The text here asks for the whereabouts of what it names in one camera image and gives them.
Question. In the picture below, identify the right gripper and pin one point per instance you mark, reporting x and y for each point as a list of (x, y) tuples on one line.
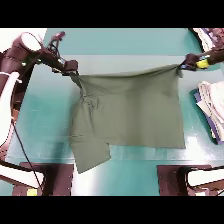
[(190, 62)]

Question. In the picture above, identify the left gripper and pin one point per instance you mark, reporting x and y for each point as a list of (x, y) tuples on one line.
[(70, 66)]

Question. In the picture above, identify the green T-shirt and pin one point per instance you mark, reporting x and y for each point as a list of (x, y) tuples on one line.
[(133, 110)]

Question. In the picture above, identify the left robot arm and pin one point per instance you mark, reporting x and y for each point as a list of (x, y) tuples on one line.
[(29, 42)]

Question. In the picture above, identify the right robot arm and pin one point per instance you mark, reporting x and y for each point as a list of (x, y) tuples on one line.
[(216, 56)]

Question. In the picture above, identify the heap of clothes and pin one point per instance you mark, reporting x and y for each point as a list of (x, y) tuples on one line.
[(211, 36)]

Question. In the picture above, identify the white garment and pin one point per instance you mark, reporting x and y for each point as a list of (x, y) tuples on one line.
[(213, 100)]

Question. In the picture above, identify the purple garment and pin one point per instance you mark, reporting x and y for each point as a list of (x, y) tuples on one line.
[(218, 135)]

